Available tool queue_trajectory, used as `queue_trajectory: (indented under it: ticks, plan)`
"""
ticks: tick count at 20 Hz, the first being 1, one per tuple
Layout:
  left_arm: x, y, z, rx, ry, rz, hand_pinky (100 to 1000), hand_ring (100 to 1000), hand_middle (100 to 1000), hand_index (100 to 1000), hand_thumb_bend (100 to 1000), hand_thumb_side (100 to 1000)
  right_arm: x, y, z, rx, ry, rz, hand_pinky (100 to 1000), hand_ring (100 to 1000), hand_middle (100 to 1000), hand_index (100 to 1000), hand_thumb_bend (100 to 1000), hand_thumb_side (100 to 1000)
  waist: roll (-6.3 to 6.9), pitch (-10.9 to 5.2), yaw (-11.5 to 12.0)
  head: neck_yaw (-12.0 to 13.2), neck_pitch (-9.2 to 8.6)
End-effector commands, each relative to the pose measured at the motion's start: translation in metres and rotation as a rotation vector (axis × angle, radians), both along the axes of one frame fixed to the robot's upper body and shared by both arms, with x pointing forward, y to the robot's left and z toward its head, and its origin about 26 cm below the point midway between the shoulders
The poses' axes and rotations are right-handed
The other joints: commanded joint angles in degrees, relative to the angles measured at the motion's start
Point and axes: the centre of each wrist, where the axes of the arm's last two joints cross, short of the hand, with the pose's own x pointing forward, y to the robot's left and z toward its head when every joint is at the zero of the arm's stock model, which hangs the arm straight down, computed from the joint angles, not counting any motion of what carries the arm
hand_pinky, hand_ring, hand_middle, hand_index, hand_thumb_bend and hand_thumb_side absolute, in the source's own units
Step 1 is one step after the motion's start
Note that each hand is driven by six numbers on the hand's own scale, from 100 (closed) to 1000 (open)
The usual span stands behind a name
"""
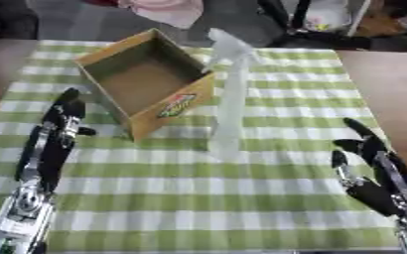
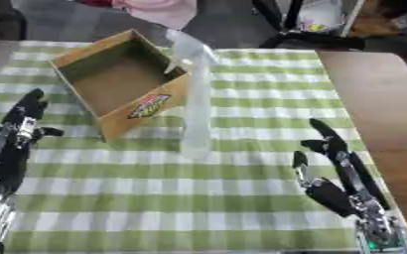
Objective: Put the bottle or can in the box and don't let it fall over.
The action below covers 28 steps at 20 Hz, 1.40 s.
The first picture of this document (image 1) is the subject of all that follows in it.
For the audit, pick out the person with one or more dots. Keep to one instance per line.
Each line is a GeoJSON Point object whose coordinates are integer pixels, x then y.
{"type": "Point", "coordinates": [163, 10]}

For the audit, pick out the black chair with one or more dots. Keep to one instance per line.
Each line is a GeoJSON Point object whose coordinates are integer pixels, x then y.
{"type": "Point", "coordinates": [314, 29]}

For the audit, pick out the brown bag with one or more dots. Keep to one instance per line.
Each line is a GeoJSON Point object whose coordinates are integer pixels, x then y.
{"type": "Point", "coordinates": [386, 20]}

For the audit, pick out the tan cardboard box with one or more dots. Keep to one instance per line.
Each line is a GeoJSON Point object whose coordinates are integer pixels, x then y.
{"type": "Point", "coordinates": [146, 82]}

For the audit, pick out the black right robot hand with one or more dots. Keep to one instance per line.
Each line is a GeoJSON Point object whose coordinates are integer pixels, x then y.
{"type": "Point", "coordinates": [375, 185]}

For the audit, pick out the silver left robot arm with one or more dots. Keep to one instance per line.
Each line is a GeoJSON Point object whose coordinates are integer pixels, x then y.
{"type": "Point", "coordinates": [19, 221]}

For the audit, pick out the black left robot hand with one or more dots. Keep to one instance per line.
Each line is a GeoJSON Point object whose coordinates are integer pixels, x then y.
{"type": "Point", "coordinates": [53, 149]}

